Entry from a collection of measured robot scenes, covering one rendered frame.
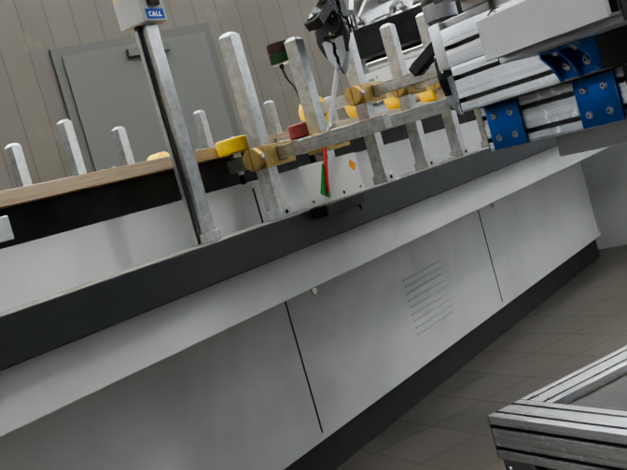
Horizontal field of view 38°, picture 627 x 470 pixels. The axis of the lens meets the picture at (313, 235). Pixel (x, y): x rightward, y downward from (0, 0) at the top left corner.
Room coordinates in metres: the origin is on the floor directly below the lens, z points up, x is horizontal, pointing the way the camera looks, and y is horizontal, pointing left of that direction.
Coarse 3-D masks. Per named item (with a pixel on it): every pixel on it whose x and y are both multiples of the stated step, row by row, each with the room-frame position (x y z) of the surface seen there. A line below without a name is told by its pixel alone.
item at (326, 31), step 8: (320, 0) 2.29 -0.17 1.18; (336, 0) 2.31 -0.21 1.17; (336, 8) 2.30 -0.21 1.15; (344, 8) 2.32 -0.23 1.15; (328, 16) 2.27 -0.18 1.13; (336, 16) 2.25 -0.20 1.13; (344, 16) 2.28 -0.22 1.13; (328, 24) 2.27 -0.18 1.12; (336, 24) 2.26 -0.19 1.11; (352, 24) 2.30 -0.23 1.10; (320, 32) 2.29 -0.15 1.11; (328, 32) 2.27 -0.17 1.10; (336, 32) 2.26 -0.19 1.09
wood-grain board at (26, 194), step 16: (384, 112) 2.87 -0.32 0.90; (160, 160) 2.02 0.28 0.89; (208, 160) 2.19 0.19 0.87; (80, 176) 1.83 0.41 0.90; (96, 176) 1.86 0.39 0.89; (112, 176) 1.90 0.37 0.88; (128, 176) 1.93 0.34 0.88; (0, 192) 1.67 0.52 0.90; (16, 192) 1.70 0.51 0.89; (32, 192) 1.73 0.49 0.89; (48, 192) 1.76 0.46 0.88; (64, 192) 1.79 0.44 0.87; (0, 208) 1.70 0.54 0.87
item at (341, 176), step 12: (348, 156) 2.32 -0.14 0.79; (300, 168) 2.14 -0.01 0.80; (312, 168) 2.18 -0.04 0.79; (336, 168) 2.26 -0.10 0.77; (348, 168) 2.31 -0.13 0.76; (312, 180) 2.17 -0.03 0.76; (336, 180) 2.25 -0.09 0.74; (348, 180) 2.29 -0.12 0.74; (360, 180) 2.34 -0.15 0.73; (312, 192) 2.16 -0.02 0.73; (336, 192) 2.24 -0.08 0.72; (348, 192) 2.28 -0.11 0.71; (312, 204) 2.15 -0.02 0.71
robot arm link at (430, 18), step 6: (426, 6) 2.07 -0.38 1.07; (432, 6) 2.06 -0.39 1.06; (438, 6) 2.06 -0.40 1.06; (444, 6) 2.06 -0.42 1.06; (450, 6) 2.06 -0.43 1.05; (426, 12) 2.08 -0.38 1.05; (432, 12) 2.07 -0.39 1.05; (438, 12) 2.06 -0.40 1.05; (444, 12) 2.06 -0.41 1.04; (450, 12) 2.06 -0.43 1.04; (456, 12) 2.08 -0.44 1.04; (426, 18) 2.08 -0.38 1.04; (432, 18) 2.07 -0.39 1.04; (438, 18) 2.06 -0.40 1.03; (444, 18) 2.06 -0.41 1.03; (450, 18) 2.07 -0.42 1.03; (426, 24) 2.11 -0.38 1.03
